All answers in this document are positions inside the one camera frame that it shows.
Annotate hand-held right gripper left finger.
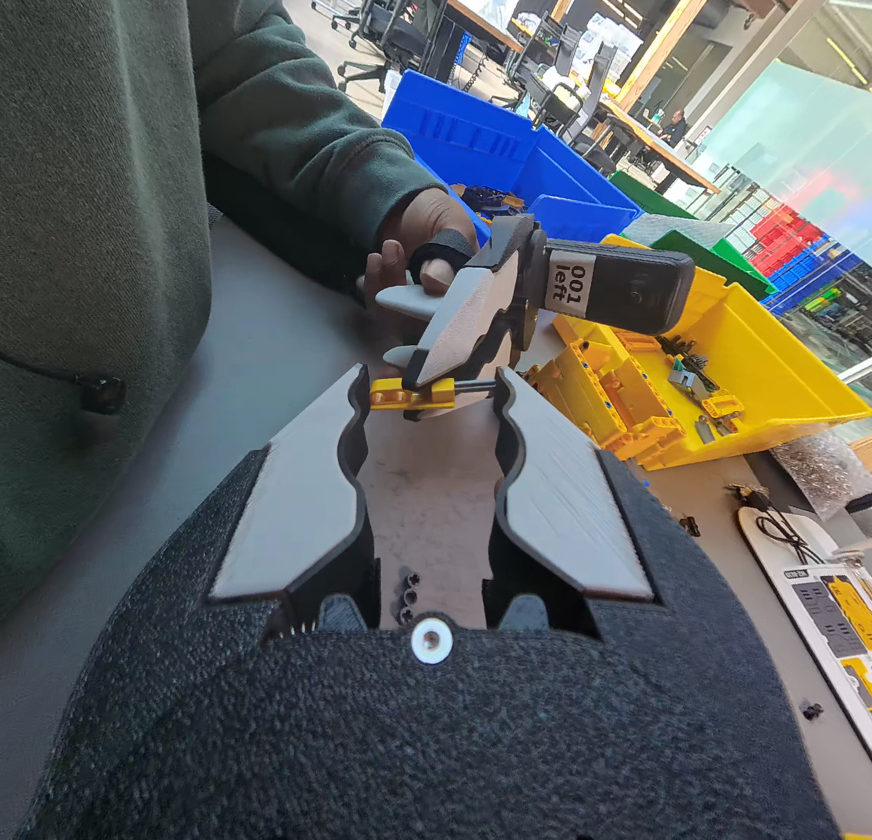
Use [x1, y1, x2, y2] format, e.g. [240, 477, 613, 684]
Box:
[208, 364, 381, 628]

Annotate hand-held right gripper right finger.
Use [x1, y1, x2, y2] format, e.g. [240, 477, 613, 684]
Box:
[485, 367, 656, 628]

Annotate yellow lego bracket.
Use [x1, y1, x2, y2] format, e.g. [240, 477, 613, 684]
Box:
[370, 378, 456, 412]

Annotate green plastic bin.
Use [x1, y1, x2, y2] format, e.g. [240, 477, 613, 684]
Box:
[608, 169, 779, 303]

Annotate yellow black lego model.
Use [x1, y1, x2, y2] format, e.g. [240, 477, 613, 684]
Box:
[521, 332, 689, 462]

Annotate blue plastic bin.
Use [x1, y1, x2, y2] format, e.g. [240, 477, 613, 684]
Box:
[381, 70, 643, 248]

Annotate person's left forearm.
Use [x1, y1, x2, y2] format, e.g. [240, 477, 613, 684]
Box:
[183, 0, 447, 294]

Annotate black lego beam with gears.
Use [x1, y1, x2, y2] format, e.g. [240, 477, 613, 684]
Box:
[656, 334, 721, 393]

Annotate person's left hand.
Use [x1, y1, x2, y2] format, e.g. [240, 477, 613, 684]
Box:
[363, 189, 479, 358]

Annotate heap of plastic bags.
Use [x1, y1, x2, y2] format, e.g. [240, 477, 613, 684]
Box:
[622, 213, 731, 249]

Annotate scattered grey sprocket wheels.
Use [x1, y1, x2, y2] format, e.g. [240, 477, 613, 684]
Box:
[450, 184, 527, 215]

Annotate standing desk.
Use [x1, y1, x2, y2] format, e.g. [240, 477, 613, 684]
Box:
[598, 97, 723, 195]

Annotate rack of coloured bins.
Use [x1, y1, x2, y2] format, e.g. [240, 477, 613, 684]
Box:
[721, 201, 867, 311]

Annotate yellow plastic bin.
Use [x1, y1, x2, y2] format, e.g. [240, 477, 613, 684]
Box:
[552, 234, 872, 473]

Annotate black office chair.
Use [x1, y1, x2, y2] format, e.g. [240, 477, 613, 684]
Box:
[490, 15, 619, 142]
[336, 0, 425, 96]

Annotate grey bubble wrap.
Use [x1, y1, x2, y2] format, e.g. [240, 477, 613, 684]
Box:
[772, 431, 872, 522]

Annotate folded leaflet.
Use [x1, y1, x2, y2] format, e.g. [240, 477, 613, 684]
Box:
[783, 562, 872, 713]

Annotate long wooden office desk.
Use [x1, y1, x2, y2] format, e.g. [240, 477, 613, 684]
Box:
[404, 0, 527, 55]

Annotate yellow lego frame assembly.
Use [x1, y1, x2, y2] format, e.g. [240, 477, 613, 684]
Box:
[702, 392, 745, 437]

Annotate black power cable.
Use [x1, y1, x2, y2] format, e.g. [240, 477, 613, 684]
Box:
[725, 484, 827, 566]

